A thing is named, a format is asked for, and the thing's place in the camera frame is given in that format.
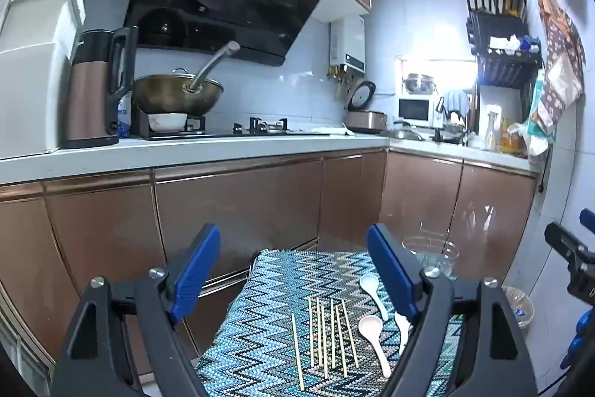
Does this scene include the small waste basket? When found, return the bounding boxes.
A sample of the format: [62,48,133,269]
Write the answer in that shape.
[502,285,535,329]

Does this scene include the black gas stove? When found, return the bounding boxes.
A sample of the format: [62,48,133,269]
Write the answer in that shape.
[137,115,326,142]

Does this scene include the steel pot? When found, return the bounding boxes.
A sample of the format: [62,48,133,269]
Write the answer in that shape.
[403,73,438,95]

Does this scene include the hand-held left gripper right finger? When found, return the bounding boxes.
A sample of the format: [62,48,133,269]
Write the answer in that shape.
[367,224,540,397]

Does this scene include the grey towel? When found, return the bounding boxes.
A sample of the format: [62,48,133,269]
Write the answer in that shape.
[437,89,468,119]

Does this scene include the brown lower kitchen cabinets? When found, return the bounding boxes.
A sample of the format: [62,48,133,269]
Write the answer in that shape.
[0,148,542,397]

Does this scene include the brown electric kettle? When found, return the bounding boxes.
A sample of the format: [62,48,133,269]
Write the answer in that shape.
[62,26,139,150]

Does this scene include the white water heater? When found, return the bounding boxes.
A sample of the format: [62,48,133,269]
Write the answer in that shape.
[329,16,366,74]

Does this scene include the person's right hand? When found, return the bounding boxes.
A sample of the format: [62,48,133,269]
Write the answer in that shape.
[560,308,593,371]

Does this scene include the white plastic spoon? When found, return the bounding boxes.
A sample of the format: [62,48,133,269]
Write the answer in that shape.
[358,316,393,378]
[394,311,413,357]
[359,273,389,321]

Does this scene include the yellow bottle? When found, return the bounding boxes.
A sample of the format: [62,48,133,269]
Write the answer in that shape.
[499,118,521,153]

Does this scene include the crumpled plastic bag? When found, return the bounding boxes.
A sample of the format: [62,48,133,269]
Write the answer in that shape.
[506,122,549,158]

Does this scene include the black wall rack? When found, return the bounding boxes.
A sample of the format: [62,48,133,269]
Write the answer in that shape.
[462,0,542,88]

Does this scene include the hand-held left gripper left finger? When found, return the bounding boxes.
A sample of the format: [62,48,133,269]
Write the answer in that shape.
[49,224,221,397]

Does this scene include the white countertop appliance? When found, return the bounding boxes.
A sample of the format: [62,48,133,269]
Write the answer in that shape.
[0,0,87,160]

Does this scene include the clear spray bottle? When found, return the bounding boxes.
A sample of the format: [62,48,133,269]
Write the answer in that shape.
[486,111,500,149]

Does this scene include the white microwave oven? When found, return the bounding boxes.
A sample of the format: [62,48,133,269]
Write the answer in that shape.
[397,96,444,129]

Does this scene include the brown rice cooker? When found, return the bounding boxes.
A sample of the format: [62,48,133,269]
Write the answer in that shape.
[344,81,387,134]

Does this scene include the dark kettle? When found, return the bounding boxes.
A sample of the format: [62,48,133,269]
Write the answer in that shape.
[431,125,466,144]

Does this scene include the clear glass utensil holder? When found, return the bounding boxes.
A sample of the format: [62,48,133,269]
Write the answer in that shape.
[402,235,461,281]

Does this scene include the zigzag woven mat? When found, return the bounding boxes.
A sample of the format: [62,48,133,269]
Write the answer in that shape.
[195,249,466,397]

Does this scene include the white bowl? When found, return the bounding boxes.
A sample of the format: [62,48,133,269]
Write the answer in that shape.
[148,112,188,132]

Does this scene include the steel wok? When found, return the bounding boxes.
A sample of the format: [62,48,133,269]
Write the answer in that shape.
[132,41,241,117]

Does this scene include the white cloth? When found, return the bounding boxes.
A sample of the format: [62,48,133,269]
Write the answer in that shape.
[488,35,521,56]

